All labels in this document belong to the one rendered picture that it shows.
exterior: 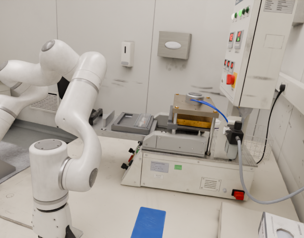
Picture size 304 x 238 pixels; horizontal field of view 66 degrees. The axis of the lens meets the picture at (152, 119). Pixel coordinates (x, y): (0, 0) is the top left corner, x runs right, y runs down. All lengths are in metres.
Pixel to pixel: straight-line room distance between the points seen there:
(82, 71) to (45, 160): 0.29
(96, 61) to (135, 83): 1.99
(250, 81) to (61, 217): 0.73
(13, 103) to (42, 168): 0.64
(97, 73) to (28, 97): 0.55
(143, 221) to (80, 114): 0.45
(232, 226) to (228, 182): 0.21
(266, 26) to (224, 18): 1.65
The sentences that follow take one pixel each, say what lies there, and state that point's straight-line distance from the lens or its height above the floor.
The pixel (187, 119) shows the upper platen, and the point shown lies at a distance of 0.98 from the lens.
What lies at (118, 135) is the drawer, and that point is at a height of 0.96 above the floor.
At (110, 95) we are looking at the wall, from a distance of 2.91.
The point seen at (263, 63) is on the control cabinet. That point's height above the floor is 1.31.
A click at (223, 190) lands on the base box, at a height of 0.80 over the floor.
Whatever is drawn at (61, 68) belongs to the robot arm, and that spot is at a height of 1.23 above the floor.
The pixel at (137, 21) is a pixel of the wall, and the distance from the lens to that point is 2.72.
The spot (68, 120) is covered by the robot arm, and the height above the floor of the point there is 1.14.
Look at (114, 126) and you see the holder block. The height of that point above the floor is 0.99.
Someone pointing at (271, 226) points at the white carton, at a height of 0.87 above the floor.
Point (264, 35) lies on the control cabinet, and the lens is 0.91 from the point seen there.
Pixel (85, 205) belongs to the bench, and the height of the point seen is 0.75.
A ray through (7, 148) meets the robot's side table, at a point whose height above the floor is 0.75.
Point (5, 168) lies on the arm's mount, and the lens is 1.19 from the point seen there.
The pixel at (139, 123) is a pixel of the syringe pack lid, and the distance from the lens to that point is 1.04.
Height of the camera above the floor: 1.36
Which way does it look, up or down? 19 degrees down
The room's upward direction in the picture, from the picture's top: 5 degrees clockwise
